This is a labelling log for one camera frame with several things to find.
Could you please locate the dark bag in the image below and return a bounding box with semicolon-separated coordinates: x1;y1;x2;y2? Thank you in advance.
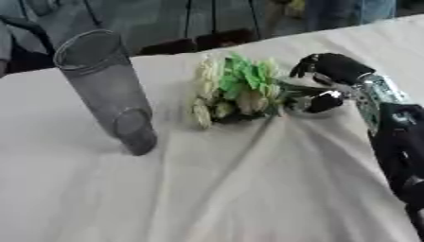
137;27;258;56

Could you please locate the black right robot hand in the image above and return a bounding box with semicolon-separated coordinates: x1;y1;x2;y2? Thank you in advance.
288;52;378;114

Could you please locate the dark chair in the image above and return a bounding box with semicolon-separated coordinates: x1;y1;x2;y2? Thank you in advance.
0;14;60;75

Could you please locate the clear glass cylinder vase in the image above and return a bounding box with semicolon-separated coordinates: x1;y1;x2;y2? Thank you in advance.
51;28;159;157

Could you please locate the black tripod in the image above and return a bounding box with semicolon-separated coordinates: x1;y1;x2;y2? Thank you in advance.
180;0;264;42

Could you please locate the white and green flower bouquet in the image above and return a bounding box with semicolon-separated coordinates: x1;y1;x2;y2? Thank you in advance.
186;51;333;130

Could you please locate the person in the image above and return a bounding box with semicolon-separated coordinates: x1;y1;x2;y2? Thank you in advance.
263;0;399;34

